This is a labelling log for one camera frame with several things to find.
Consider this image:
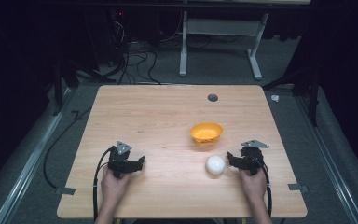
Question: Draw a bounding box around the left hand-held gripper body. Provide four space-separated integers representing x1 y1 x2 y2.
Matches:
106 140 135 180

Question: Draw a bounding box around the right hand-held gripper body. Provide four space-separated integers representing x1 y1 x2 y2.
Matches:
238 139 270 176

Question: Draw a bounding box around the white ball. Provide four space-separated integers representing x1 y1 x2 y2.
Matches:
205 155 227 176

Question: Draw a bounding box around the orange bowl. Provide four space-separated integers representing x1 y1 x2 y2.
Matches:
189 121 224 145

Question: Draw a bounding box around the person's left hand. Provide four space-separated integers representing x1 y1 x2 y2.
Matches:
100 165 132 203

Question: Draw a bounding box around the person's right hand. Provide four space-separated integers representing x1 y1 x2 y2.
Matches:
238 165 269 203

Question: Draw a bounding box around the black metal stand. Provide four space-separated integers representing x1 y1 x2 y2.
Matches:
261 65 321 128
51 58 117 117

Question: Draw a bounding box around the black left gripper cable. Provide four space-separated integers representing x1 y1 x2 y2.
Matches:
92 147 114 222

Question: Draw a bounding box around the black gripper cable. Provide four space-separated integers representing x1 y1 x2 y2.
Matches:
92 147 114 222
251 154 273 218

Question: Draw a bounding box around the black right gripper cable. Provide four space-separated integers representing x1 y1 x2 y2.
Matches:
251 154 273 218

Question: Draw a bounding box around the grey metal table bracket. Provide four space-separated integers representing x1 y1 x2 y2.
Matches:
287 183 310 194

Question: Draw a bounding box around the black floor cable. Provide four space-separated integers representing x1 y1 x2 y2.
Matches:
42 106 93 190

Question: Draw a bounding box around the grey metal floor rail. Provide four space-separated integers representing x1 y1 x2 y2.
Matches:
294 95 358 224
0 88 73 224

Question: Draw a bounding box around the tangle of black cables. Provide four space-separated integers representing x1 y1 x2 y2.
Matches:
111 18 163 86

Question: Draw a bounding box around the white metal desk frame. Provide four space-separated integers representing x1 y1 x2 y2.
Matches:
178 9 270 81

